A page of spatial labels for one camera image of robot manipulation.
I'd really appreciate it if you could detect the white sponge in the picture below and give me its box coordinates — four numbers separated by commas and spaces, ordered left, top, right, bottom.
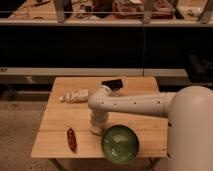
90, 127, 104, 136

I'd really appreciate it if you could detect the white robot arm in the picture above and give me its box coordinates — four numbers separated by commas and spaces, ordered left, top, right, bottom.
88, 85, 213, 171

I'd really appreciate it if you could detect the red chili pepper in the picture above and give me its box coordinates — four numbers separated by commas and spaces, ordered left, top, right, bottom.
67, 128, 77, 152

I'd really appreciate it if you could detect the green bowl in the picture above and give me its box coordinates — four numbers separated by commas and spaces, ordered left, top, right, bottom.
101, 125, 140, 165

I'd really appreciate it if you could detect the white plastic bottle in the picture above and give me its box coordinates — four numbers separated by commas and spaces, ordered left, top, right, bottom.
59, 89, 90, 103

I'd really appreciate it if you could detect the wooden table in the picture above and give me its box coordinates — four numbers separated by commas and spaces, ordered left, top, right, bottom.
30, 76, 169, 171

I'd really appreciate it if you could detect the black rectangular box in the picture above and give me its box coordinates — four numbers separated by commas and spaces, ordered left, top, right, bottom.
102, 79, 123, 91

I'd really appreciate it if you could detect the long shelf bench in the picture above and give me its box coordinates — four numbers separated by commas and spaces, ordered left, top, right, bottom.
0, 67, 187, 77

